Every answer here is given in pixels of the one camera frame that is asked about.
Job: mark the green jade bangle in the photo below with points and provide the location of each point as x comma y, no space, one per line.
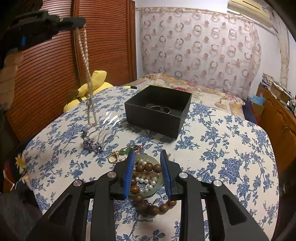
147,177

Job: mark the beige side curtain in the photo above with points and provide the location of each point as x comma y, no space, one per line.
284,50

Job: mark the floral bed cover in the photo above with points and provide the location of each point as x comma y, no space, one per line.
202,95

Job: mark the circle pattern sheer curtain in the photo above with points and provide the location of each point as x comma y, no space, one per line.
215,50

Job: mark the black open jewelry box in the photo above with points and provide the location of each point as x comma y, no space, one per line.
162,123

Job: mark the cardboard box on sideboard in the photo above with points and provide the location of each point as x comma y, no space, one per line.
280,92

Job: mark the blue tissue gift bag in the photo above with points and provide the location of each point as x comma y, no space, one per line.
257,104

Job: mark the cream wall air conditioner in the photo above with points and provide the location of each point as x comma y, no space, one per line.
249,8

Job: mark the silver bangle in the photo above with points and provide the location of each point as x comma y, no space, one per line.
159,108

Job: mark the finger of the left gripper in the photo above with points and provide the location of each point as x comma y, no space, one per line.
26,39
62,23

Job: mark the wooden louvered wardrobe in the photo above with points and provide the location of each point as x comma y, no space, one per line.
51,70

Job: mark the person's left hand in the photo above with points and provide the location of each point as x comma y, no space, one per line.
8,74

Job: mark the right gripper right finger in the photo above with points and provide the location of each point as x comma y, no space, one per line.
227,217

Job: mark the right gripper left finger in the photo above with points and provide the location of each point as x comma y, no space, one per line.
66,219

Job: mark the wooden sideboard cabinet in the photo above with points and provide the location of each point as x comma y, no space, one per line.
279,124

